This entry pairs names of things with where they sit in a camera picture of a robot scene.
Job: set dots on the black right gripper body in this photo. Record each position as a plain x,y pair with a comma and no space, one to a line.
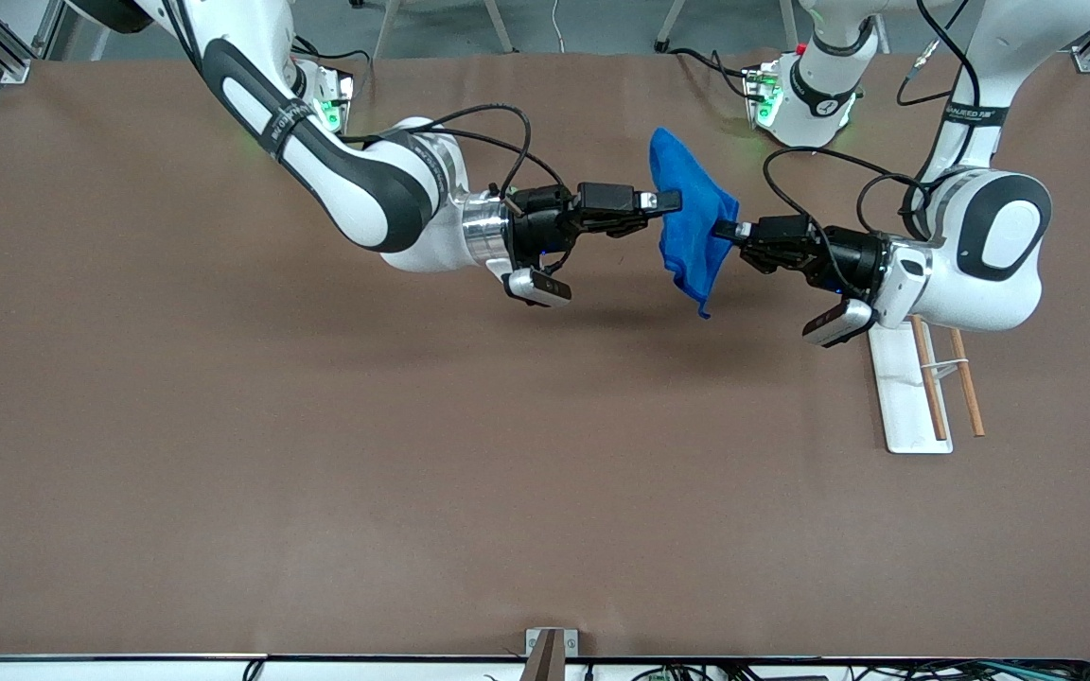
536,227

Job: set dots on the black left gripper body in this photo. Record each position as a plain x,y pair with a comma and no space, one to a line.
850,255

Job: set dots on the blue microfibre towel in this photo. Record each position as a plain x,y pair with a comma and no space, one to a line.
692,218

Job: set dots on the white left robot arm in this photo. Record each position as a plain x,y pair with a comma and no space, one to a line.
990,265

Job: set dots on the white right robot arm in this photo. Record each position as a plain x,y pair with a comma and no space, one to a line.
384,189

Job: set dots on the white towel rack wooden bars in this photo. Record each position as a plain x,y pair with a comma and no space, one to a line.
903,407

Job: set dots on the grey metal stand leg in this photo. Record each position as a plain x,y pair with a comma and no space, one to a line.
384,28
500,28
671,26
788,24

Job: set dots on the brown table cover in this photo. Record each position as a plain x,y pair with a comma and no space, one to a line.
545,492

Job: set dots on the grey metal camera bracket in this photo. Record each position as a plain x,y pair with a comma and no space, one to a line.
552,653

